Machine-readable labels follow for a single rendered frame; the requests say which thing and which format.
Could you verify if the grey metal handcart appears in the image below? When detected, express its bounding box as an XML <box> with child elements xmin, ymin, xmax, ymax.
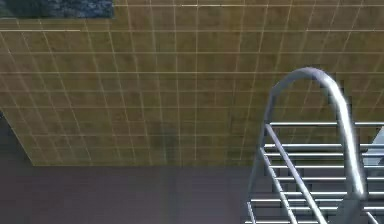
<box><xmin>244</xmin><ymin>66</ymin><xmax>384</xmax><ymax>224</ymax></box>

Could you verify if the dark blue patterned cloth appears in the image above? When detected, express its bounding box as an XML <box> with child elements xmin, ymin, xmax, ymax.
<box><xmin>0</xmin><ymin>0</ymin><xmax>115</xmax><ymax>19</ymax></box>

